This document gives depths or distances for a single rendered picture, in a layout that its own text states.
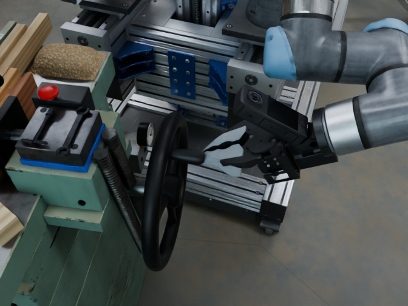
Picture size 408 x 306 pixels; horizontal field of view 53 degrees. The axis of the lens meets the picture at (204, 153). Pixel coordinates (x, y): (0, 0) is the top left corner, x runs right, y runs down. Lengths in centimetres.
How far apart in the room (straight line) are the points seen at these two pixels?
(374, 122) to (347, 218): 121
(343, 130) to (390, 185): 136
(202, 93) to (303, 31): 77
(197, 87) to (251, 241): 65
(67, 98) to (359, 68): 43
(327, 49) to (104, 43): 75
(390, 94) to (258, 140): 19
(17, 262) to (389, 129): 54
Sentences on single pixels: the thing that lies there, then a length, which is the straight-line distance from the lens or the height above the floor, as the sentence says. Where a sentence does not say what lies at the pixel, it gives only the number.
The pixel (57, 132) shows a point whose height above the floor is 100.
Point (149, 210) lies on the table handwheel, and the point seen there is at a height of 91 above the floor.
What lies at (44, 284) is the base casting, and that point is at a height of 76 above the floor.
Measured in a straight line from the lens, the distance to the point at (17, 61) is 89.
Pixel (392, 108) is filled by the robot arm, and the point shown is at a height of 107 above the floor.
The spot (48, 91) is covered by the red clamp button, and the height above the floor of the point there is 102.
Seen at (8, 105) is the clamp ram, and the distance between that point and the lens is 70.
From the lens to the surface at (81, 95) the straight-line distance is 65.
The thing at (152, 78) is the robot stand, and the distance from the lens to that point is 138.
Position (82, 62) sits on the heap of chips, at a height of 92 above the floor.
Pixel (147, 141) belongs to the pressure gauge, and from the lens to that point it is 102.
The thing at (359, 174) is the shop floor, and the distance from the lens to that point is 191.
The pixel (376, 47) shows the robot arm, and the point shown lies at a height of 109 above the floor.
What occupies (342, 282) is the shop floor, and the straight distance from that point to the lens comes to 162.
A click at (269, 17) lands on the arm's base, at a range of 111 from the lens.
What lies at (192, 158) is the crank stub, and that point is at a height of 93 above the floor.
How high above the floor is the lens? 143
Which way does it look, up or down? 50 degrees down
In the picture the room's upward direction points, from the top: straight up
